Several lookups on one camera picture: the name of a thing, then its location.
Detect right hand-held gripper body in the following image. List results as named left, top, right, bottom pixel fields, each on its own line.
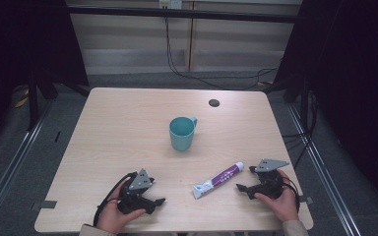
left=254, top=158, right=290, bottom=201

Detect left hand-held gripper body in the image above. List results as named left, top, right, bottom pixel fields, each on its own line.
left=116, top=168, right=158, bottom=216

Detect purple and white toothpaste tube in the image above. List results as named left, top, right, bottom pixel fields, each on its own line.
left=191, top=160, right=246, bottom=201

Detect teal cup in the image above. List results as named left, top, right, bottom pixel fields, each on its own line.
left=168, top=115, right=199, bottom=152

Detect person's left hand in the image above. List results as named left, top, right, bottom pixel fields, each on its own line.
left=95, top=178, right=148, bottom=236

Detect person's right hand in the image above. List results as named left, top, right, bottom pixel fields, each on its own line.
left=254, top=168, right=300, bottom=223

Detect black metal stand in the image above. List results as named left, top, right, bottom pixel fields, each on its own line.
left=298, top=77, right=312, bottom=134
left=27, top=68, right=41, bottom=132

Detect black curtain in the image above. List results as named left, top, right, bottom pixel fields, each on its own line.
left=264, top=0, right=378, bottom=215
left=0, top=0, right=91, bottom=155

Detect yellow floor tape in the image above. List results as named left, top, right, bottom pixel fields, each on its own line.
left=13, top=88, right=31, bottom=109

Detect black horizontal bar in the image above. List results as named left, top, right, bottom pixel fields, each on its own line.
left=68, top=5, right=300, bottom=25

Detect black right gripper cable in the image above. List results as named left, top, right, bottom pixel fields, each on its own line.
left=281, top=176, right=301, bottom=212

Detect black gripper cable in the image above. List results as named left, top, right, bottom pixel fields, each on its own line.
left=92, top=171, right=140, bottom=228
left=281, top=176, right=301, bottom=212

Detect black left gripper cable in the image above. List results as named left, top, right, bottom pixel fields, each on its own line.
left=92, top=171, right=140, bottom=228

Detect black floor cables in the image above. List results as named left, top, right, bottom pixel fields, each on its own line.
left=281, top=90, right=320, bottom=170

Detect metal floor rail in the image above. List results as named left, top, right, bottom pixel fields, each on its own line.
left=0, top=99, right=54, bottom=229
left=286, top=103, right=363, bottom=236

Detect black hanging wall cable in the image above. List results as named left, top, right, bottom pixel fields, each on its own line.
left=163, top=7, right=281, bottom=91

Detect white wall power outlet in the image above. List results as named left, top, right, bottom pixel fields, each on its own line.
left=157, top=0, right=183, bottom=10

